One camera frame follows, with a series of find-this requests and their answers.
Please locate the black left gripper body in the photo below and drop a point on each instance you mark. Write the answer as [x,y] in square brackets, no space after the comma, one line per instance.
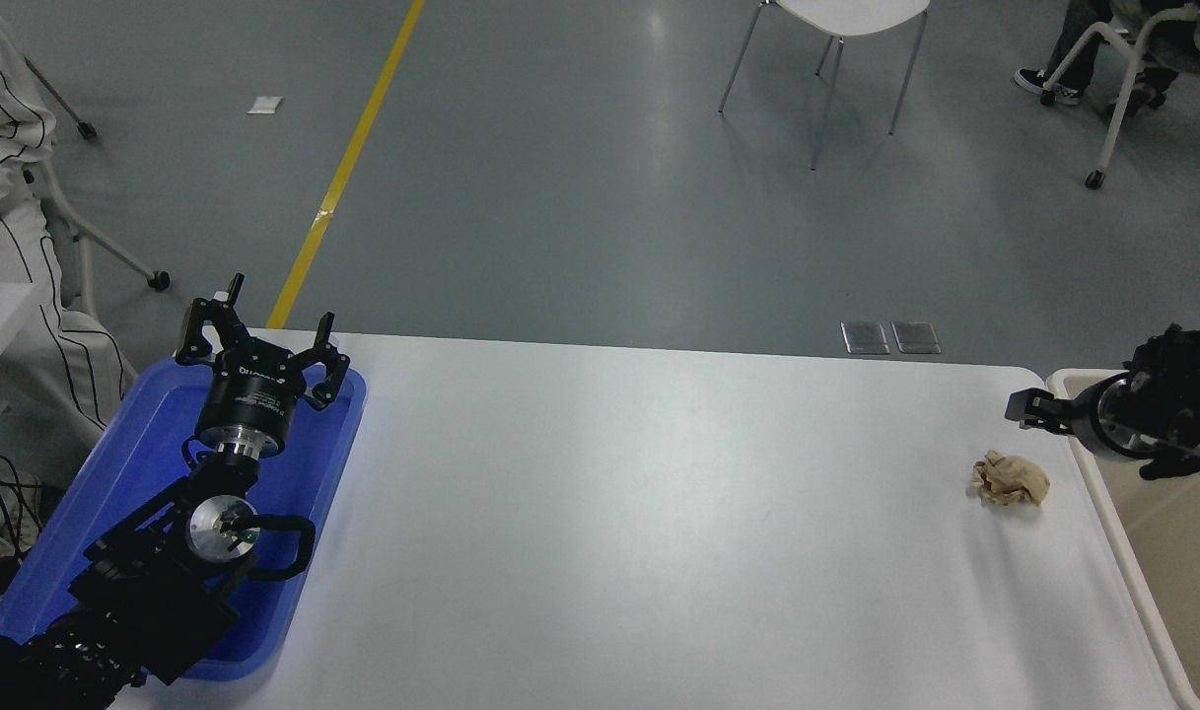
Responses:
[249,399]

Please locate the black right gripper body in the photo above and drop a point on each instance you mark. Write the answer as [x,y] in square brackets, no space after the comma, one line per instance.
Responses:
[1091,419]

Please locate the tan paper ball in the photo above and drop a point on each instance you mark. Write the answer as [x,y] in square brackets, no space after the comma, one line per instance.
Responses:
[1012,480]

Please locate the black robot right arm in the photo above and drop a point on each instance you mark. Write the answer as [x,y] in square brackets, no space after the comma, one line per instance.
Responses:
[1181,385]

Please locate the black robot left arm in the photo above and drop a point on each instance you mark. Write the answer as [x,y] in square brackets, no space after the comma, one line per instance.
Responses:
[156,592]

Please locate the grey wheeled office chair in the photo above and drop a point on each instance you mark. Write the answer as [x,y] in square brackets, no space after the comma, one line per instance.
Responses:
[159,281]

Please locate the large pale bin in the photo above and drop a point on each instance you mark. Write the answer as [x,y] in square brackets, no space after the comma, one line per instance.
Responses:
[1191,552]

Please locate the blue plastic tray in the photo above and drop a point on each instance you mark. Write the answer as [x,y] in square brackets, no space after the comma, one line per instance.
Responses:
[146,444]

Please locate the silver floor plate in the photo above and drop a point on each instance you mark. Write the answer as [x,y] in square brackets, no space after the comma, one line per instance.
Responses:
[866,338]
[916,338]

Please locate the person in striped white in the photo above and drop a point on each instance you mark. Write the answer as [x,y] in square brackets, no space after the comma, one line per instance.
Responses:
[57,345]

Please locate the white paper scrap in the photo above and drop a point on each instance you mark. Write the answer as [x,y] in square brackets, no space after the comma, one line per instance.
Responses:
[264,106]

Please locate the white framed wheeled chair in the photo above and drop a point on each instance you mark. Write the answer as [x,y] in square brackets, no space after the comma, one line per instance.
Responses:
[1122,99]

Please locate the seated person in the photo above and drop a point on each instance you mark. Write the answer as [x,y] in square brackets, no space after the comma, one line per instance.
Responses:
[1078,39]

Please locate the white chair with metal legs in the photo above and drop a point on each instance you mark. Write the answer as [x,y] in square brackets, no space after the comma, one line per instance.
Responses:
[856,15]

